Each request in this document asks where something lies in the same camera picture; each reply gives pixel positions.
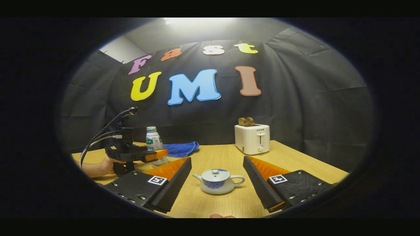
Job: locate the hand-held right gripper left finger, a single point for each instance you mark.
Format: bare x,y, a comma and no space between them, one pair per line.
175,186

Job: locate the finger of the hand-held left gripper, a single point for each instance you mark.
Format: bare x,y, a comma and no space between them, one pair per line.
156,155

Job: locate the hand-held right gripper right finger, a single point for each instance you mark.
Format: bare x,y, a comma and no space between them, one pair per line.
259,186

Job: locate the white water bottle green label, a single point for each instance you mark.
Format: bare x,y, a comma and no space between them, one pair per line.
153,139

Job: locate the white blue-patterned teacup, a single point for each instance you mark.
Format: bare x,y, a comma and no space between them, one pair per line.
215,187

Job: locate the blue towel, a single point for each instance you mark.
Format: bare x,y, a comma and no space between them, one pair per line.
182,149

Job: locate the white toaster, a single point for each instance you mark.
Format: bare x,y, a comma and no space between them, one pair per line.
249,141

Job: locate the brown bread slice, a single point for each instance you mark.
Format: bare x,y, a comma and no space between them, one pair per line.
242,122
251,121

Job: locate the ceiling light panel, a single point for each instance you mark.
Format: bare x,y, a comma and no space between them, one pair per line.
190,20

